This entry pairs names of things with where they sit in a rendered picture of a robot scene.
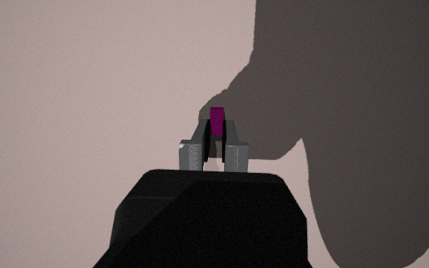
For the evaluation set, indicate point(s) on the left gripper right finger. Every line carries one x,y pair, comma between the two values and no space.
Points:
235,154

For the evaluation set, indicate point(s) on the magenta rectangular block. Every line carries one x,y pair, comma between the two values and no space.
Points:
216,121

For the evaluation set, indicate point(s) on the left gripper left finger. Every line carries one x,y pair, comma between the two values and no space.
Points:
193,153

